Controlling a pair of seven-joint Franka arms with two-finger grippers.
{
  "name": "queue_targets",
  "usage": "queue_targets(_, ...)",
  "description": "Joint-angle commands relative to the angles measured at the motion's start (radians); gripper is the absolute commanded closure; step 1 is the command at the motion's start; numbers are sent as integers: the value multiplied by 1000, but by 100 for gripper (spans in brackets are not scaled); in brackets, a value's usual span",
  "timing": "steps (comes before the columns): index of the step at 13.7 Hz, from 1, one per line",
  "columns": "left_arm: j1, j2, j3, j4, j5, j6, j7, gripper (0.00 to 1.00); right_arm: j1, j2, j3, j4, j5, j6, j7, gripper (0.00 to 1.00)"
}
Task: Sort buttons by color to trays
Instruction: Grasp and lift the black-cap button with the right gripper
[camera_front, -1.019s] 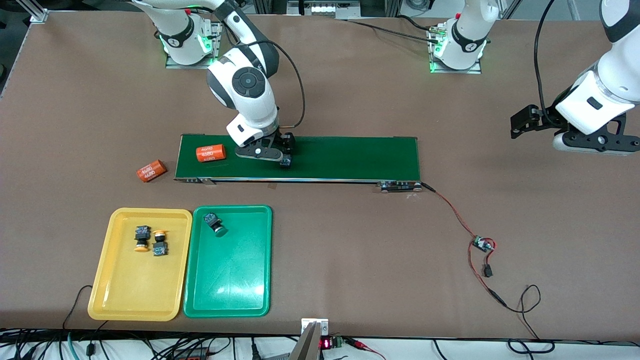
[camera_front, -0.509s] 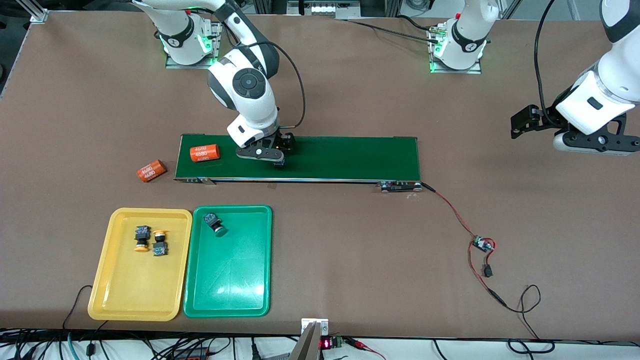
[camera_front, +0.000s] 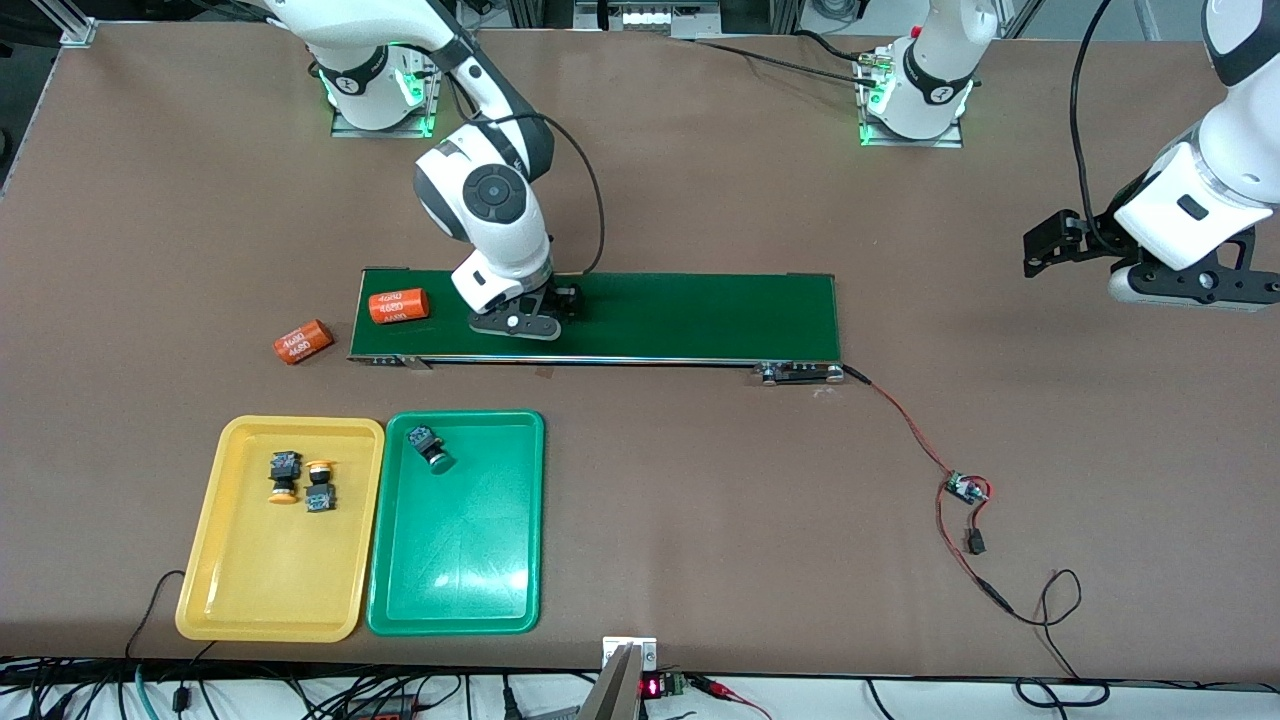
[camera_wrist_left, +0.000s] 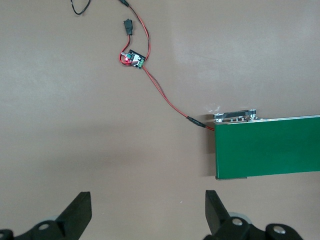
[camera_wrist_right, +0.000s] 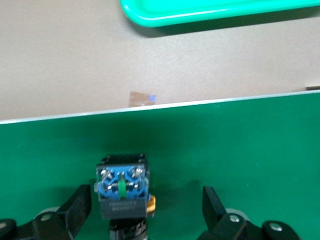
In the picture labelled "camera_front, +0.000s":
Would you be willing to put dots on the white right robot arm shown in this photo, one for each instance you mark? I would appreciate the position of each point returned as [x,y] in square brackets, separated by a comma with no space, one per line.
[490,210]

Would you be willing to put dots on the small metal mounting bracket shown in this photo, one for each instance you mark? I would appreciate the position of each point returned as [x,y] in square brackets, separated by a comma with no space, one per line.
[645,652]

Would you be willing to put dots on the yellow mushroom push button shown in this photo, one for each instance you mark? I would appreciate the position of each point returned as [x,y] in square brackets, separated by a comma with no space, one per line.
[284,470]
[320,495]

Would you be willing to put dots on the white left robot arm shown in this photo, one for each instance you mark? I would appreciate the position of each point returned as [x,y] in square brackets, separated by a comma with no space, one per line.
[1210,190]

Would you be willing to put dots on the small green circuit board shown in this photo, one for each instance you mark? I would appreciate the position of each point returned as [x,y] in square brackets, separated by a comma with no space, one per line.
[966,488]

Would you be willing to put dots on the green push button switch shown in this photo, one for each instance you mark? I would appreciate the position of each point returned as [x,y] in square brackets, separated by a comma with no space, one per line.
[425,440]

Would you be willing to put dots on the red clip lead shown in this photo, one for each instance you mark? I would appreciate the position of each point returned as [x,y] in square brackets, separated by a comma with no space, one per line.
[715,686]

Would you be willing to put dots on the metal corner bracket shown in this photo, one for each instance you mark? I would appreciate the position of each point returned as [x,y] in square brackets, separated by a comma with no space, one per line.
[80,32]

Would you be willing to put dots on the white lit device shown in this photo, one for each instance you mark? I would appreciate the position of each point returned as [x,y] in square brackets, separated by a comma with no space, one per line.
[660,17]

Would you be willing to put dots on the short lead with black plug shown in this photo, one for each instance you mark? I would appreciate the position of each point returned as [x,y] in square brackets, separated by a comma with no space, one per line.
[976,544]

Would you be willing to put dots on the green conveyor belt unit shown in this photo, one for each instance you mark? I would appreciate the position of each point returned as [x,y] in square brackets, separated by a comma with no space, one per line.
[700,320]

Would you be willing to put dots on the orange cylinder with white print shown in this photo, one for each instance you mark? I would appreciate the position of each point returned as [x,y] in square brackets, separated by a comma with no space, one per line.
[303,342]
[398,306]

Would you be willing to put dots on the green plastic tray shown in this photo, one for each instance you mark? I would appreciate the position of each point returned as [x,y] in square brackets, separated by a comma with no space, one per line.
[455,560]

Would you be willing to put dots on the orange power strip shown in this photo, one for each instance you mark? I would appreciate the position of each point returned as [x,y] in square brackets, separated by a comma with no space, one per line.
[385,712]

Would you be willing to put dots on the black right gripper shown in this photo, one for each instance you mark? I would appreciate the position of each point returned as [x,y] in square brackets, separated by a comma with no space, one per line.
[563,297]

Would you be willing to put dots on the red LED display module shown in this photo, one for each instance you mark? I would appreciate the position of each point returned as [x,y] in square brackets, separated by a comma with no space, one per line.
[652,687]

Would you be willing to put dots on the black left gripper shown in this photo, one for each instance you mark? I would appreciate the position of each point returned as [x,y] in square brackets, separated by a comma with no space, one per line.
[1097,236]

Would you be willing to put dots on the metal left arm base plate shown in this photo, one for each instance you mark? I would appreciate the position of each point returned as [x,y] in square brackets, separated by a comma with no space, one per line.
[945,140]

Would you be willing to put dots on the grey camera mount bar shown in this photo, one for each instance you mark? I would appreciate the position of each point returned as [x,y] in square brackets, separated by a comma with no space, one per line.
[612,695]

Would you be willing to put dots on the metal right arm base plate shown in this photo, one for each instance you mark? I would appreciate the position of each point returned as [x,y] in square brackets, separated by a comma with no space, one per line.
[435,100]

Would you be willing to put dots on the yellow plastic tray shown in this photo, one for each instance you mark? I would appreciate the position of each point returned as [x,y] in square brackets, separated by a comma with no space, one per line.
[260,580]

